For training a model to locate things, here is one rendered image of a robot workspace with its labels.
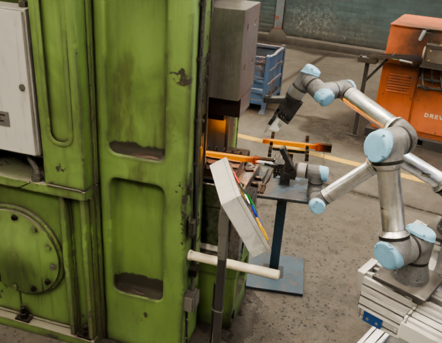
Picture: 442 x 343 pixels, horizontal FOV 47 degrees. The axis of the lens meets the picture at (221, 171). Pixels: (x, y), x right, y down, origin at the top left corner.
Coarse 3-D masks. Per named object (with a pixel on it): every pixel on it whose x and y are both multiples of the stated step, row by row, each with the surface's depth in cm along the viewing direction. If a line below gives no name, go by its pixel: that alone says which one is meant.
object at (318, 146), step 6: (264, 138) 305; (276, 144) 303; (282, 144) 302; (288, 144) 302; (294, 144) 301; (300, 144) 300; (306, 144) 300; (312, 144) 301; (318, 144) 299; (324, 144) 299; (330, 144) 300; (318, 150) 300; (324, 150) 300; (330, 150) 300
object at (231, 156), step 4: (208, 152) 266; (212, 152) 266; (216, 152) 266; (220, 152) 266; (212, 156) 266; (216, 156) 265; (220, 156) 264; (224, 156) 264; (228, 156) 263; (232, 156) 262; (236, 156) 262; (240, 156) 262; (244, 156) 263; (248, 156) 263; (256, 156) 261; (236, 160) 263; (240, 160) 262; (244, 160) 261; (248, 160) 261; (252, 160) 259; (256, 160) 260; (264, 160) 258; (268, 160) 257; (272, 160) 257; (252, 164) 260
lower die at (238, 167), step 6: (210, 150) 274; (210, 156) 265; (210, 162) 261; (234, 162) 262; (240, 162) 261; (204, 168) 257; (234, 168) 257; (240, 168) 264; (210, 174) 257; (240, 174) 267
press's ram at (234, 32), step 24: (216, 0) 237; (240, 0) 242; (216, 24) 221; (240, 24) 218; (216, 48) 225; (240, 48) 222; (216, 72) 229; (240, 72) 226; (216, 96) 234; (240, 96) 234
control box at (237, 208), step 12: (216, 168) 212; (228, 168) 207; (216, 180) 204; (228, 180) 199; (228, 192) 192; (240, 192) 193; (228, 204) 188; (240, 204) 188; (228, 216) 190; (240, 216) 191; (252, 216) 192; (240, 228) 193; (252, 228) 194; (252, 240) 196; (264, 240) 197; (252, 252) 199
